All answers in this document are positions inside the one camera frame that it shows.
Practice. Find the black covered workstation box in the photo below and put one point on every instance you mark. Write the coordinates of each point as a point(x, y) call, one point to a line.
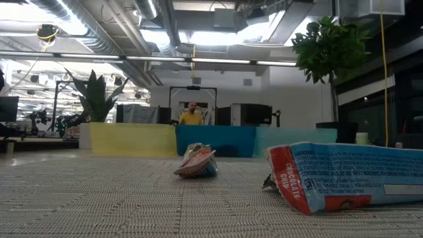
point(251, 114)
point(142, 114)

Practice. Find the white cylinder container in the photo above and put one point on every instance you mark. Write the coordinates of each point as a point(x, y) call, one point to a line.
point(361, 139)

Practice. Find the LED light strip bar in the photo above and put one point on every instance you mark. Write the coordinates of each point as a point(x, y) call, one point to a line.
point(155, 58)

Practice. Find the grey woven mat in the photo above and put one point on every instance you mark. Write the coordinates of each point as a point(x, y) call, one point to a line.
point(99, 205)

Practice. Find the black ceiling-hung device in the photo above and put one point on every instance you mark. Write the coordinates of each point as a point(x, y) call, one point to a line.
point(48, 33)

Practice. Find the background black robot arm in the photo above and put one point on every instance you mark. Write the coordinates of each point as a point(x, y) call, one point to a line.
point(38, 120)

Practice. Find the black gantry frame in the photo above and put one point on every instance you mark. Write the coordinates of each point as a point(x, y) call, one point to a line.
point(193, 88)

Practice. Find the yellow plastic bin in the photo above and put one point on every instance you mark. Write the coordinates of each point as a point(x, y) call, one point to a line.
point(132, 139)

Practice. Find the person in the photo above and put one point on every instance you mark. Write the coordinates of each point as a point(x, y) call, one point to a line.
point(191, 118)

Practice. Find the teal plastic bin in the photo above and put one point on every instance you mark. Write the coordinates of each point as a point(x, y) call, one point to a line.
point(291, 137)

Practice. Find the black monitor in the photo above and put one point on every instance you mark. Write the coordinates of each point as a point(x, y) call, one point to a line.
point(8, 109)

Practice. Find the bushy plant in black pot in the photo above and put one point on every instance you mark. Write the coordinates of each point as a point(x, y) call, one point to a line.
point(330, 49)

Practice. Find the dark blue plastic bin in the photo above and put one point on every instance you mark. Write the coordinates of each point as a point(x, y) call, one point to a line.
point(228, 139)

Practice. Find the spiky plant in white pot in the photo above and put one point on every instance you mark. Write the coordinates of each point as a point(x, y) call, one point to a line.
point(96, 99)

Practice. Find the blue granola bar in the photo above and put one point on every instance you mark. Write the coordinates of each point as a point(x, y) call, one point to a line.
point(347, 175)

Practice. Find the multicolour granola bar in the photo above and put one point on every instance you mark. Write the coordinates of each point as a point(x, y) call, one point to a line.
point(196, 162)

